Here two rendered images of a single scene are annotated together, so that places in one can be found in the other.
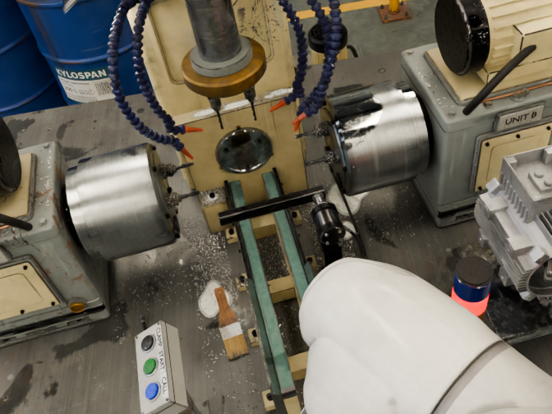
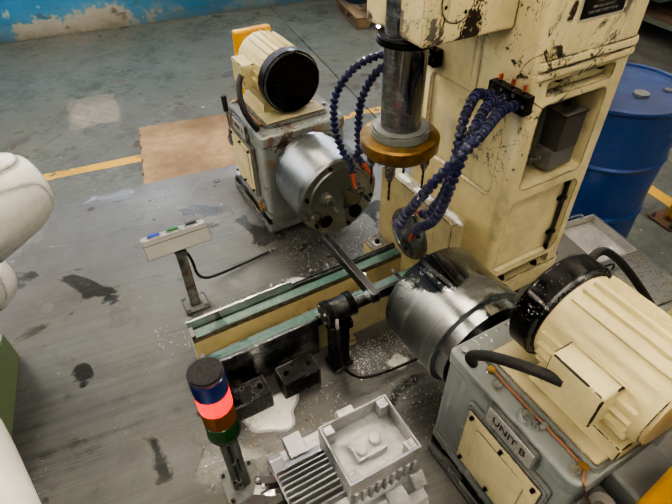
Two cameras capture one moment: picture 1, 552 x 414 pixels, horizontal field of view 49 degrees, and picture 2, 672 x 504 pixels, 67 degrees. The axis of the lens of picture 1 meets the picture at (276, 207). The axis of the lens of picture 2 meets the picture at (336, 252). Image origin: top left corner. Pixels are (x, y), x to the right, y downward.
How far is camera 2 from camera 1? 99 cm
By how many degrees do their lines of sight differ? 45
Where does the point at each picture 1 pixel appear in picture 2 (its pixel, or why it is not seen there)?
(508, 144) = (490, 448)
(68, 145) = not seen: hidden behind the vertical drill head
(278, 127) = (433, 241)
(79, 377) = (223, 234)
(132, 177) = (316, 160)
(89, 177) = (308, 140)
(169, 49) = (433, 119)
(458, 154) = (455, 397)
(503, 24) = (566, 329)
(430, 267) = not seen: hidden behind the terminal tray
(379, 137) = (422, 303)
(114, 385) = (218, 253)
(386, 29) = not seen: outside the picture
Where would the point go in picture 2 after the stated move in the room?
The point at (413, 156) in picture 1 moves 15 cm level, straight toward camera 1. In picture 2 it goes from (428, 349) to (354, 357)
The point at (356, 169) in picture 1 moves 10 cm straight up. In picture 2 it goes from (391, 304) to (394, 271)
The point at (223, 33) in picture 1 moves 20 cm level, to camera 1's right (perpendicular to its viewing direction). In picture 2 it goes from (389, 105) to (444, 150)
